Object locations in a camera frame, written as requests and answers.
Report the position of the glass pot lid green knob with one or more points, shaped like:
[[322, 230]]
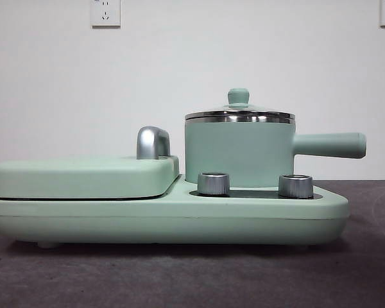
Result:
[[238, 96]]

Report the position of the silver control knob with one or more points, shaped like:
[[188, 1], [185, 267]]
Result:
[[213, 184], [295, 186]]

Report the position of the mint green cooker base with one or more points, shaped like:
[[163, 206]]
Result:
[[179, 221]]

